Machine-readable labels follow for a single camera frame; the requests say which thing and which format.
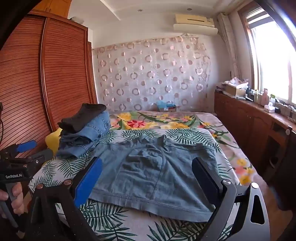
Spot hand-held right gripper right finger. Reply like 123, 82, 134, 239
192, 157, 271, 241

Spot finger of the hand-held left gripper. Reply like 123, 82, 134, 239
17, 140, 38, 154
28, 148, 54, 165

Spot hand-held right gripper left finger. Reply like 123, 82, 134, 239
24, 157, 103, 241

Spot light blue denim pants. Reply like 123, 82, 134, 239
89, 134, 220, 223

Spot person's left hand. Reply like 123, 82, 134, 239
0, 182, 24, 216

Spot yellow pillow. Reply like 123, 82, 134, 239
45, 128, 63, 156

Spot leaf print blanket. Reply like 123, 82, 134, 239
28, 128, 238, 241

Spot folded black garment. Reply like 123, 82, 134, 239
58, 103, 107, 134

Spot stack of folded blue jeans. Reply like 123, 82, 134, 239
55, 111, 111, 160

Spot long wooden cabinet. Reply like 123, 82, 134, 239
214, 90, 296, 209

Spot floral bedsheet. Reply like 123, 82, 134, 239
109, 111, 253, 186

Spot blue tissue box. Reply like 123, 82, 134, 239
157, 101, 178, 113

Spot wooden louvered wardrobe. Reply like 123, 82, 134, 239
0, 0, 99, 160

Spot dark stand with white knob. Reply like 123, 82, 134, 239
264, 126, 293, 186

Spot row of toiletry bottles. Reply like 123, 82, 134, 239
246, 87, 271, 106

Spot circle patterned curtain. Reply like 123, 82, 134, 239
92, 35, 212, 113

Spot white window curtain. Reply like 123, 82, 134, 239
217, 13, 242, 79

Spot white air conditioner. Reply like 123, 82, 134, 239
173, 13, 219, 36

